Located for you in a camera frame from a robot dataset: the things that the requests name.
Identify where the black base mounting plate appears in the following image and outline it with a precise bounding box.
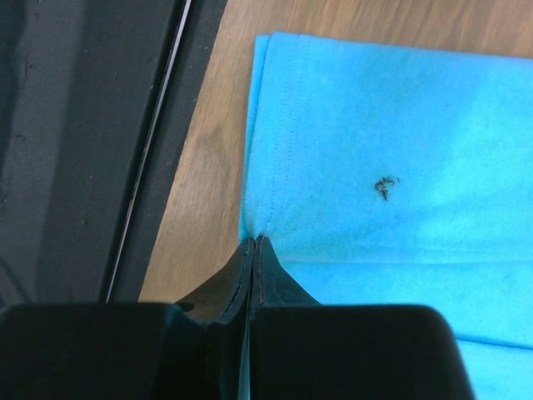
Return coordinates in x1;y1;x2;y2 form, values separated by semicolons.
1;1;226;308

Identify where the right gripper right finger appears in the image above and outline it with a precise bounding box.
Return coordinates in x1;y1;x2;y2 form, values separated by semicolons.
250;237;474;399

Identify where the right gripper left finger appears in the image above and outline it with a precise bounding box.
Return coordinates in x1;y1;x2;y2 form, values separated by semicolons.
1;239;254;399

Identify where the turquoise t shirt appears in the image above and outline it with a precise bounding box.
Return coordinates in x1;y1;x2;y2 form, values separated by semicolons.
238;32;532;399

